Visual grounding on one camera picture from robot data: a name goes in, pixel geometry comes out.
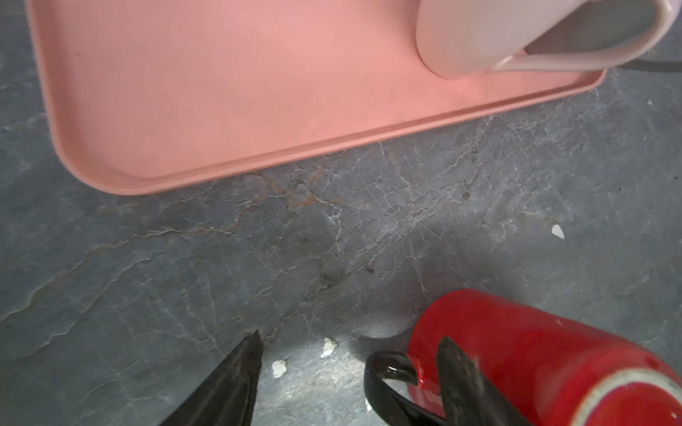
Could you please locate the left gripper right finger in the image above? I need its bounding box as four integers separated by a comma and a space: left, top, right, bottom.
435, 337, 530, 426

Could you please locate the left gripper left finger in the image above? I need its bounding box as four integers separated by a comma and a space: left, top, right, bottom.
161, 331, 264, 426

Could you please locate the red upside-down mug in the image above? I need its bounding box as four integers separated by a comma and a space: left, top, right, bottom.
363, 289, 681, 425

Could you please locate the pink upside-down mug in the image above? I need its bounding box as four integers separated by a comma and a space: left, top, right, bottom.
416, 1, 681, 79

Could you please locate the white ceramic chip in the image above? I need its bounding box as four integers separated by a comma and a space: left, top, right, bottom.
552, 225, 565, 240

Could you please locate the pink rectangular tray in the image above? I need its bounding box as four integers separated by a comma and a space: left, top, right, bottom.
26, 1, 604, 195

